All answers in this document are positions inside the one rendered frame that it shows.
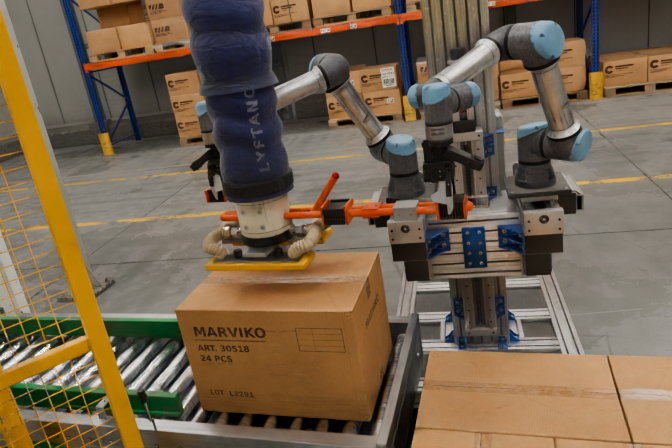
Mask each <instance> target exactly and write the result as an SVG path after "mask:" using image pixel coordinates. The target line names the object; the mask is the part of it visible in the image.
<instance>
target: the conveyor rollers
mask: <svg viewBox="0 0 672 448"><path fill-rule="evenodd" d="M22 336H25V335H24V334H7V337H8V340H9V342H10V341H12V340H15V339H17V338H20V337H22ZM44 336H45V339H46V341H48V340H50V339H53V338H55V337H58V336H60V335H44ZM26 337H27V340H28V342H29V345H30V347H33V346H36V345H38V344H41V343H43V342H45V340H44V337H43V335H28V336H26ZM62 337H63V340H64V343H68V342H70V341H72V340H75V339H77V338H80V337H82V336H68V335H63V336H62ZM62 337H61V336H60V337H58V338H55V339H53V340H51V341H48V342H47V345H48V347H49V350H51V349H54V348H56V347H58V346H61V345H63V344H64V343H63V340H62ZM108 337H109V340H110V343H111V346H112V349H113V353H114V356H115V358H116V357H117V356H118V355H120V354H121V353H122V352H123V351H124V350H125V349H126V348H127V347H128V346H129V345H130V344H131V343H132V342H133V341H134V340H135V339H136V338H137V337H121V338H120V337H110V336H108ZM119 338H120V339H119ZM404 338H405V334H399V335H398V337H397V341H396V344H395V348H394V351H393V355H392V358H391V362H390V365H389V369H388V372H387V376H386V379H385V383H384V386H383V390H382V393H381V397H380V400H379V404H378V407H377V411H376V414H375V418H374V421H373V425H372V428H371V432H370V435H369V436H379V432H380V428H381V424H382V421H383V417H384V413H385V409H386V406H387V402H388V398H389V394H390V391H391V387H392V383H393V379H394V375H395V372H396V368H397V364H398V360H399V357H400V353H401V349H402V345H403V342H404ZM118 339H119V340H118ZM152 339H153V338H151V337H138V338H137V339H136V340H135V341H134V342H133V343H132V344H131V345H130V346H129V347H128V348H127V349H126V350H125V351H124V352H123V353H122V354H121V355H120V356H119V357H118V358H117V359H116V362H117V365H118V368H119V371H120V372H121V371H122V370H123V369H124V368H125V367H126V366H127V365H128V364H129V363H130V362H131V361H132V360H133V358H134V357H135V356H136V355H137V354H138V353H139V352H140V351H141V350H142V349H143V348H144V347H145V346H146V345H147V344H148V343H149V342H150V341H151V340H152ZM8 340H7V338H6V335H5V334H0V345H2V344H5V343H7V342H8ZM27 340H26V338H25V337H23V338H20V339H18V340H15V341H13V342H10V345H11V347H12V350H13V352H14V354H17V353H19V352H21V351H24V350H26V349H29V345H28V343H27ZM117 340H118V341H117ZM169 340H170V338H155V339H154V340H153V341H152V342H151V343H150V344H149V345H148V346H147V347H146V348H145V349H144V350H143V351H142V352H141V353H140V354H139V355H138V356H137V358H136V359H135V360H134V361H133V362H132V363H131V364H130V365H129V366H128V367H127V368H126V369H125V370H124V371H123V372H122V373H121V377H122V380H123V383H124V386H125V387H126V386H127V385H128V384H129V383H130V382H131V380H132V379H133V378H134V377H135V376H136V375H137V374H138V373H139V372H140V371H141V370H142V369H143V368H144V366H145V365H146V364H147V363H148V362H149V361H150V360H151V359H152V358H153V357H154V356H155V355H156V354H157V352H158V351H159V350H160V349H161V348H162V347H163V346H164V345H165V344H166V343H167V342H168V341H169ZM116 341H117V342H116ZM115 342H116V343H115ZM114 343H115V344H114ZM113 344H114V345H113ZM183 344H184V342H183V338H173V339H172V340H171V341H170V342H169V343H168V345H167V346H166V347H165V348H164V349H163V350H162V351H161V352H160V353H159V354H158V355H157V356H156V358H155V359H154V360H153V361H152V362H151V363H150V364H149V365H148V366H147V367H146V368H145V369H144V371H143V372H142V373H141V374H140V375H139V376H138V377H137V378H136V379H135V380H134V381H133V382H132V384H131V385H130V386H129V387H128V388H127V389H133V390H138V389H140V388H145V387H146V386H147V385H148V384H149V383H150V381H151V380H152V379H153V378H154V377H155V376H156V375H157V374H158V372H159V371H160V370H161V369H162V368H163V367H164V366H165V364H166V363H167V362H168V361H169V360H170V359H171V358H172V356H173V355H174V354H175V353H176V352H177V351H178V350H179V348H180V347H181V346H182V345H183ZM10 345H9V343H8V344H5V345H3V346H0V360H2V359H5V358H7V357H9V356H12V355H13V353H12V351H11V348H10ZM47 345H46V343H43V344H41V345H39V346H36V347H34V348H31V350H32V353H33V355H34V357H35V356H37V355H39V354H42V353H44V352H46V351H48V348H47ZM32 353H31V351H30V349H29V350H27V351H24V352H22V353H19V354H17V355H15V357H16V360H17V362H18V363H20V362H23V361H25V360H28V359H30V358H32V357H33V356H32ZM82 356H83V357H82ZM81 357H82V358H81ZM80 358H81V359H80ZM94 361H95V360H94V357H93V354H92V351H90V352H88V353H86V354H83V355H81V356H79V357H76V358H74V359H72V360H71V362H72V365H73V368H74V370H78V369H80V368H82V367H84V366H86V365H89V364H91V363H93V362H94ZM187 361H188V356H187V353H186V349H185V346H184V348H183V349H182V350H181V351H180V352H179V353H178V355H177V356H176V357H175V358H174V359H173V360H172V361H171V363H170V364H169V365H168V366H167V367H166V368H165V369H164V371H163V372H162V373H161V374H160V375H159V376H158V378H157V379H156V380H155V381H154V382H153V383H152V384H151V386H150V387H149V388H148V389H147V390H150V391H163V390H164V389H165V388H166V387H167V386H168V384H169V383H170V382H171V381H172V379H173V378H174V377H175V376H176V375H177V373H178V372H179V371H180V370H181V369H182V367H183V366H184V365H185V364H186V363H187ZM0 364H1V366H2V369H3V370H4V369H6V368H9V367H11V366H13V365H16V364H17V363H16V361H15V358H14V356H12V357H10V358H7V359H5V360H3V361H0ZM72 365H71V363H70V361H67V362H65V363H63V364H61V365H58V366H56V369H57V372H58V374H59V377H62V376H64V375H67V374H69V373H71V372H73V368H72V367H71V366H72ZM89 366H90V365H89ZM89 366H87V367H84V368H82V369H80V370H78V371H76V372H75V373H76V376H77V377H78V376H79V375H80V374H81V375H80V376H79V377H78V378H77V379H78V382H81V381H83V380H85V379H87V378H90V377H92V376H94V375H96V374H98V373H99V372H98V369H97V366H96V363H93V364H92V365H91V366H90V367H89ZM88 367H89V368H88ZM87 368H88V369H87ZM56 369H55V367H54V368H52V369H49V370H47V371H45V372H42V373H40V374H41V376H42V379H43V381H44V384H47V383H49V382H51V381H53V380H56V379H58V378H59V377H58V375H57V372H56ZM86 369H87V370H86ZM85 370H86V371H85ZM84 371H85V372H84ZM63 373H64V374H63ZM40 374H38V375H36V376H33V377H31V378H29V379H27V380H25V383H29V384H43V382H42V379H41V377H40ZM62 374H63V375H62ZM98 375H99V374H98ZM98 375H96V376H94V377H92V378H90V379H87V380H85V381H83V382H81V383H79V384H80V386H81V387H87V386H88V385H89V384H90V383H91V382H92V381H93V380H94V379H95V378H96V377H97V376H98ZM75 379H76V377H75V374H74V372H73V373H71V374H69V375H67V376H65V377H62V378H60V380H61V382H62V385H64V386H69V385H70V384H71V383H72V382H73V381H74V380H75ZM77 379H76V380H75V381H74V382H73V383H72V384H71V385H70V386H72V385H74V384H77V383H78V382H77ZM193 379H194V378H193V374H192V370H191V367H190V364H189V365H188V366H187V368H186V369H185V370H184V371H183V372H182V374H181V375H180V376H179V377H178V379H177V380H176V381H175V382H174V383H173V385H172V386H171V387H170V388H169V390H168V391H167V392H179V395H180V396H181V395H182V393H183V392H184V391H185V389H186V388H187V387H188V386H189V384H190V383H191V382H192V380H193ZM60 380H59V379H58V380H56V381H55V382H54V383H53V382H51V383H49V384H47V385H61V383H60ZM52 383H53V384H52ZM102 384H103V383H102V381H101V378H100V375H99V376H98V377H97V378H96V379H95V380H94V381H93V382H92V383H91V384H90V385H89V386H88V387H98V386H100V385H102ZM75 386H79V385H78V384H77V385H75ZM98 388H104V386H103V385H102V386H100V387H98ZM199 400H200V399H199V396H198V392H197V388H196V385H195V384H194V386H193V387H192V388H191V389H190V391H189V392H188V393H187V395H186V396H185V397H184V399H183V400H182V401H181V402H182V405H183V409H184V413H183V414H182V416H181V417H169V418H168V420H170V421H185V419H186V418H187V417H188V415H189V414H190V412H191V411H192V410H193V408H194V407H195V406H196V404H197V403H198V401H199ZM214 412H215V411H204V410H202V406H201V407H200V408H199V410H198V411H197V413H196V414H195V415H194V417H193V418H192V420H191V421H190V422H197V423H207V422H208V421H209V419H210V418H211V416H212V415H213V413H214ZM236 414H237V413H234V412H221V413H220V414H219V416H218V417H217V419H216V420H215V422H214V423H213V424H223V425H230V424H231V423H232V421H233V419H234V418H235V416H236ZM260 415H261V414H248V413H245V414H244V415H243V417H242V419H241V420H240V422H239V424H238V425H237V426H249V427H254V426H255V424H256V422H257V421H258V419H259V417H260ZM284 417H285V416H278V415H269V416H268V418H267V420H266V422H265V423H264V425H263V427H262V428H276V429H279V427H280V425H281V423H282V421H283V419H284ZM309 419H310V418H307V417H294V418H293V420H292V422H291V424H290V426H289V428H288V429H289V430H302V431H305V428H306V426H307V424H308V421H309ZM335 420H336V419H322V418H320V419H319V421H318V424H317V426H316V428H315V432H328V433H331V431H332V428H333V425H334V423H335ZM361 424H362V421H352V420H346V422H345V425H344V427H343V430H342V433H341V434H355V435H358V433H359V430H360V427H361Z"/></svg>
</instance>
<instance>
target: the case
mask: <svg viewBox="0 0 672 448"><path fill-rule="evenodd" d="M175 313H176V317H177V320H178V324H179V328H180V331H181V335H182V338H183V342H184V345H185V349H186V353H187V356H188V360H189V363H190V367H191V370H192V374H193V378H194V381H195V385H196V388H197V392H198V396H199V399H200V403H201V406H202V410H204V411H219V412H234V413H248V414H263V415H278V416H293V417H307V418H322V419H337V420H352V421H366V422H370V421H371V419H372V415H373V412H374V408H375V405H376V402H377V398H378V395H379V391H380V388H381V384H382V381H383V378H384V374H385V371H386V367H387V364H388V360H389V357H390V354H391V350H392V340H391V333H390V326H389V319H388V312H387V305H386V298H385V291H384V284H383V277H382V270H381V263H380V256H379V252H350V253H315V257H314V258H313V260H312V261H311V262H310V264H309V265H308V267H307V268H306V269H305V270H238V271H213V272H212V273H211V274H210V275H209V276H208V277H207V278H206V279H205V280H204V281H203V282H202V283H201V284H200V285H199V286H198V287H197V288H196V289H195V290H194V291H193V292H192V293H191V294H190V295H189V296H188V297H187V298H186V299H185V300H184V301H183V302H182V303H181V304H180V305H179V306H178V307H177V308H176V309H175Z"/></svg>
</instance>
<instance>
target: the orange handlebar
mask: <svg viewBox="0 0 672 448"><path fill-rule="evenodd" d="M381 203H382V202H367V203H366V204H365V205H352V210H348V216H349V217H362V216H363V219H366V218H379V217H380V216H388V215H394V212H393V207H394V205H395V203H392V204H381ZM473 207H474V205H473V203H472V202H471V201H467V212H469V211H471V210H472V209H473ZM312 208H313V207H301V208H290V211H298V210H299V211H300V210H301V211H302V210H306V211H307V210H310V211H308V212H286V213H284V219H308V218H321V212H320V210H319V211H311V210H312ZM416 213H417V214H436V202H419V207H417V210H416ZM220 220H221V221H225V222H228V221H239V220H238V215H237V210H233V211H226V212H224V213H222V214H221V215H220Z"/></svg>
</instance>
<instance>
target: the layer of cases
mask: <svg viewBox="0 0 672 448"><path fill-rule="evenodd" d="M411 448H672V357H651V356H614V355H608V360H607V357H606V355H578V354H541V353H505V352H468V351H432V350H430V351H429V356H428V361H427V366H426V372H425V377H424V382H423V388H422V393H421V398H420V404H419V409H418V414H417V419H416V425H415V430H414V435H413V441H412V446H411Z"/></svg>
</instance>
